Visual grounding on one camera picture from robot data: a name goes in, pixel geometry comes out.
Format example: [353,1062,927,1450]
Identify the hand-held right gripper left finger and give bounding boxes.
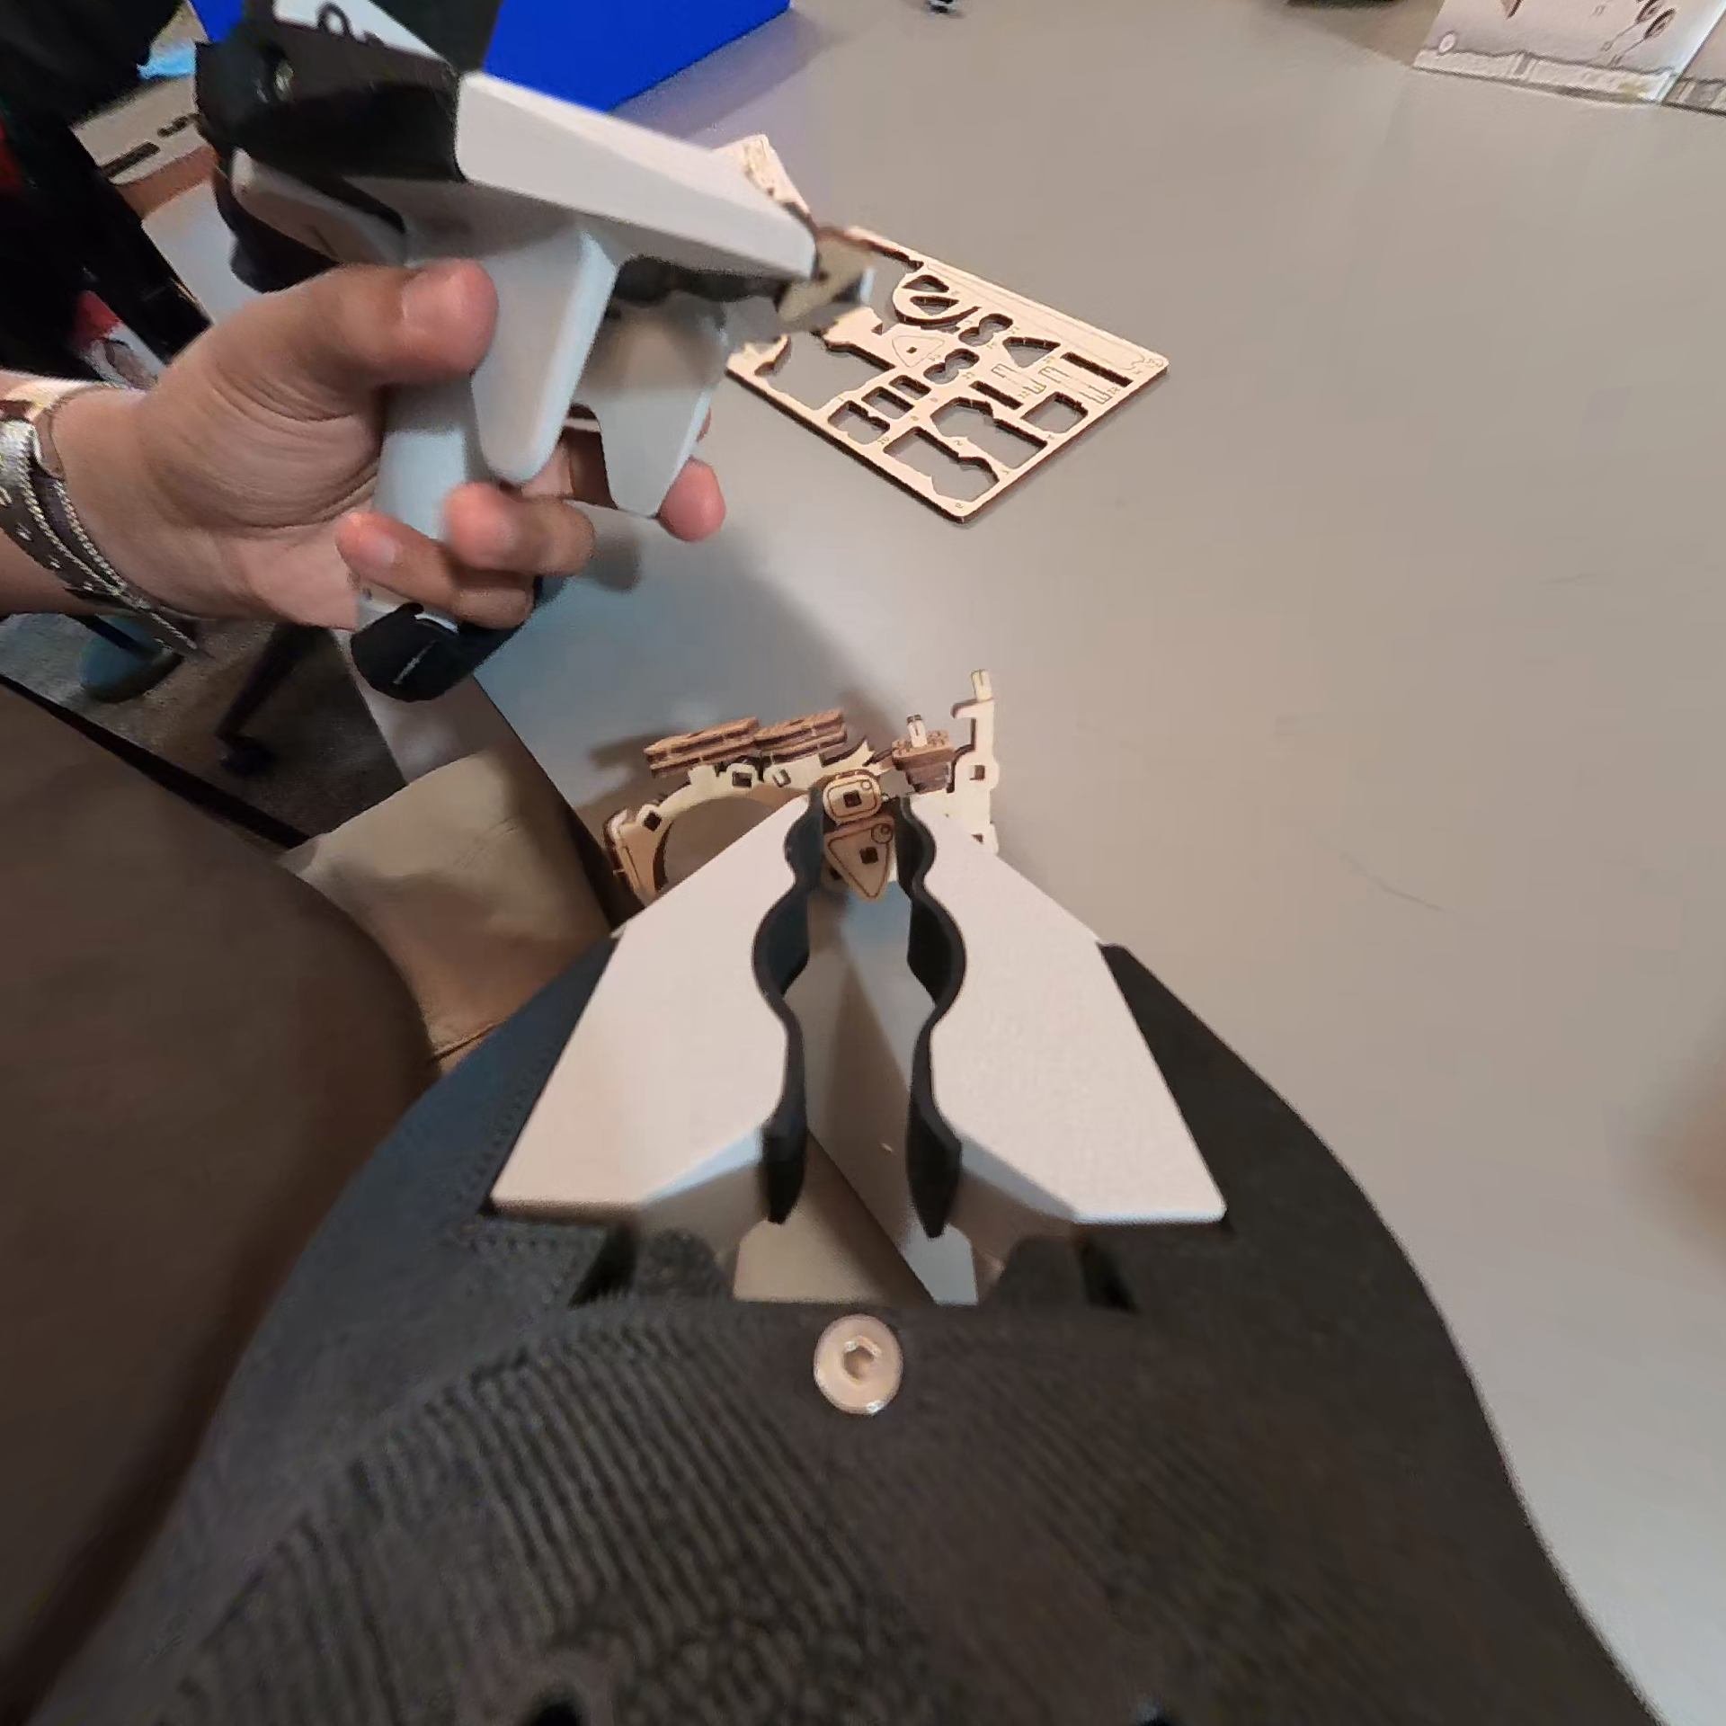
[491,801,825,1225]

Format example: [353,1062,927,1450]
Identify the person's tan trousers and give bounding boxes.
[289,751,617,1076]

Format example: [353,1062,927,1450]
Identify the white instruction booklet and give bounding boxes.
[1414,0,1726,113]

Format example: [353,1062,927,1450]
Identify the person's left hand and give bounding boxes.
[54,257,729,635]

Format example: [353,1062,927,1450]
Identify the wooden puzzle sheet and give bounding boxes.
[727,131,821,225]
[726,230,1171,528]

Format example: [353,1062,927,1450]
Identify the small wooden puzzle piece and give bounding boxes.
[790,221,878,325]

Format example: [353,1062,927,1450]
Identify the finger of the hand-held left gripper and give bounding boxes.
[457,69,828,286]

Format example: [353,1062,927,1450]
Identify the wooden puzzle model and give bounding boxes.
[601,667,1006,921]

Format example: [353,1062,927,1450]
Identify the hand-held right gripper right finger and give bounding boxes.
[906,805,1228,1252]

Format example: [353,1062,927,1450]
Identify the blue plastic bin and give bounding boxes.
[190,0,788,113]

